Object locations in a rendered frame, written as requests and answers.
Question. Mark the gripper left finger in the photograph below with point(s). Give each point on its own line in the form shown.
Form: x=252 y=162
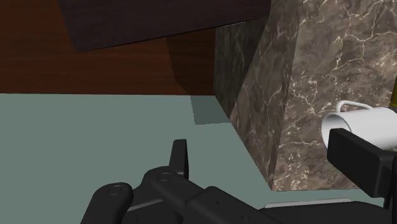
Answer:
x=173 y=183

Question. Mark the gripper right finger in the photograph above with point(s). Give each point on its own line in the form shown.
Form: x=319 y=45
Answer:
x=359 y=158

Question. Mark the white mug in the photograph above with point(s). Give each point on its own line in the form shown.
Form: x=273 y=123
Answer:
x=367 y=124

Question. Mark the olive yellow slender object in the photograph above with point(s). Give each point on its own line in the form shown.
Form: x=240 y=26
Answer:
x=394 y=94

